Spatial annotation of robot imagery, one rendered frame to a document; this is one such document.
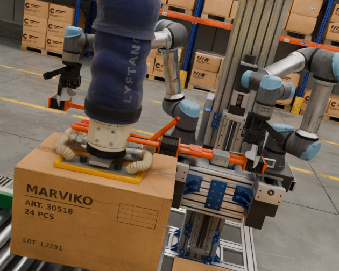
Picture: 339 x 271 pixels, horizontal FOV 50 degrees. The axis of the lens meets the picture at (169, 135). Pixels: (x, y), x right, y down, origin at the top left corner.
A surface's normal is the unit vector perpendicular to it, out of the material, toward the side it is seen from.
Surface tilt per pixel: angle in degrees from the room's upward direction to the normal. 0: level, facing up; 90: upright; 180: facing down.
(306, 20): 88
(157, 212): 90
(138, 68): 69
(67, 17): 91
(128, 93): 77
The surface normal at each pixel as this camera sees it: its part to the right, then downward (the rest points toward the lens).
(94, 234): -0.07, 0.33
